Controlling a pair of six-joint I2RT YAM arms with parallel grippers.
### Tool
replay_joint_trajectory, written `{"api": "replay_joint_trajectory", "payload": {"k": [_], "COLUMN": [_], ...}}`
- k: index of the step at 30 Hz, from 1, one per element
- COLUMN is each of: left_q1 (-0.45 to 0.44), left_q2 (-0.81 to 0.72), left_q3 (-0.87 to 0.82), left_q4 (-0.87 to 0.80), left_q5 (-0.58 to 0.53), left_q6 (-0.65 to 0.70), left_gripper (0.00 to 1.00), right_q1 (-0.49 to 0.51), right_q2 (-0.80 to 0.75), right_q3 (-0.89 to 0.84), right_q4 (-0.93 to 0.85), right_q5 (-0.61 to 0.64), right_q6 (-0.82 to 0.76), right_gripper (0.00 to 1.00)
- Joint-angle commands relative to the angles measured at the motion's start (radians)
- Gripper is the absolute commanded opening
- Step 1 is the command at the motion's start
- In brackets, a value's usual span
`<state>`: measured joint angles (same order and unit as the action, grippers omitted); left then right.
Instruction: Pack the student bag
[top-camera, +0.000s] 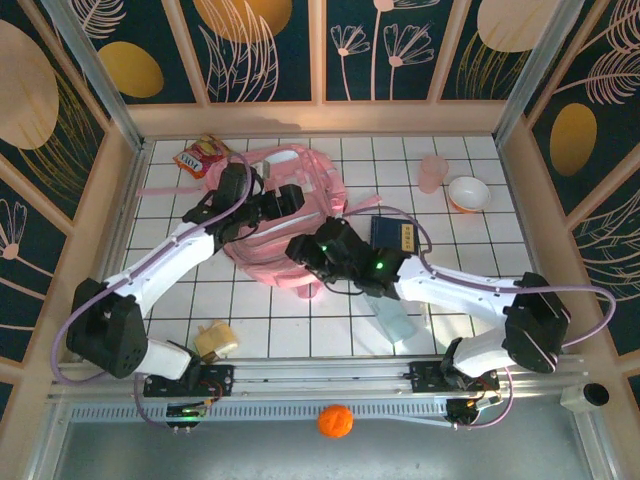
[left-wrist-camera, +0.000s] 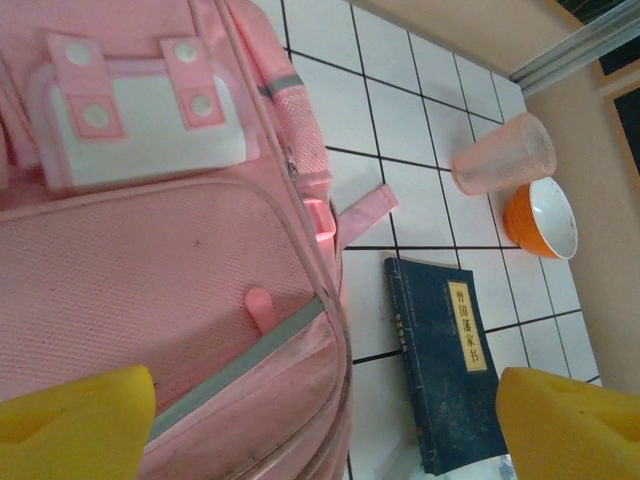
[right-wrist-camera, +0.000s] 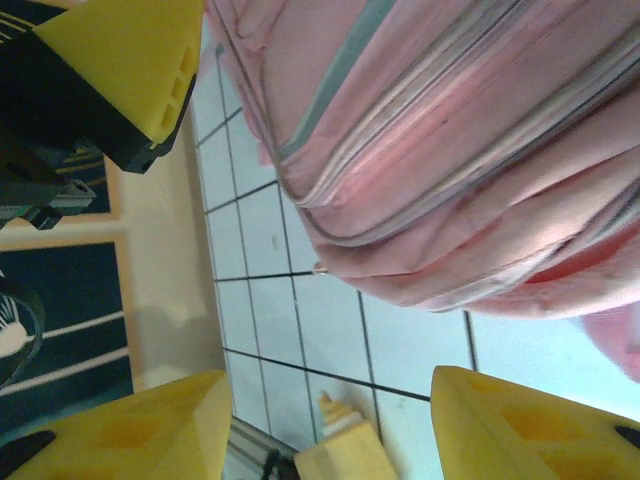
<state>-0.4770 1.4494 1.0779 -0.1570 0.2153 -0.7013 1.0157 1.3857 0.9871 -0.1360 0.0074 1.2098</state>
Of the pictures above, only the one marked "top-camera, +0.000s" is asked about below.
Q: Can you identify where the cream yellow plastic toy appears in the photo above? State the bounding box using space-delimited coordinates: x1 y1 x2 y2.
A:
193 319 240 362

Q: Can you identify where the slotted grey cable duct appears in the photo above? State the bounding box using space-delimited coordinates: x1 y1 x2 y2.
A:
68 397 451 426

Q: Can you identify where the red snack bag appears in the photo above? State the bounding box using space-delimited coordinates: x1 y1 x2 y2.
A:
172 133 236 181

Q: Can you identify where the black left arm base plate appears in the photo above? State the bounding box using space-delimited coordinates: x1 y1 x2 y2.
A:
143 363 235 399

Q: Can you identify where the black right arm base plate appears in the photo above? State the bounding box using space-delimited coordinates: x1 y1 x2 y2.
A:
408 358 501 394

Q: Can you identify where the orange and white bowl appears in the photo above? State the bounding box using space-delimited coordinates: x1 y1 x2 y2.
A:
447 175 492 214

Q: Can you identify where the aluminium side rail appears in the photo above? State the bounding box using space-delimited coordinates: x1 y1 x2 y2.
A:
74 142 151 364

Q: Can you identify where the pink plastic cup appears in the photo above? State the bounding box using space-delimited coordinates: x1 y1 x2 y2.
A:
418 154 450 194

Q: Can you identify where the white flat cable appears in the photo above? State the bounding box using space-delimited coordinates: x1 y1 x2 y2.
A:
349 412 454 430

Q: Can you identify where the aluminium frame post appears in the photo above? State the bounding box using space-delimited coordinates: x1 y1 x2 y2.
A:
492 0 587 146
39 0 147 151

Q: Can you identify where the orange ball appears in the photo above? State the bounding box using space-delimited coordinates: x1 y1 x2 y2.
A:
317 403 355 440

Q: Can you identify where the pink backpack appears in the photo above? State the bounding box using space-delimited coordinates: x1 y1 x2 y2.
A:
137 143 384 301

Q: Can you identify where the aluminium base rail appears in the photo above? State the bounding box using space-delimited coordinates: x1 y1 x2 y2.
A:
47 352 587 401

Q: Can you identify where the dark blue book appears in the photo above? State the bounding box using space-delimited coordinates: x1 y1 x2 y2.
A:
370 214 422 255

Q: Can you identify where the light blue pencil case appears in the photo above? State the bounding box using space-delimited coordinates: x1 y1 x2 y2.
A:
362 292 416 344

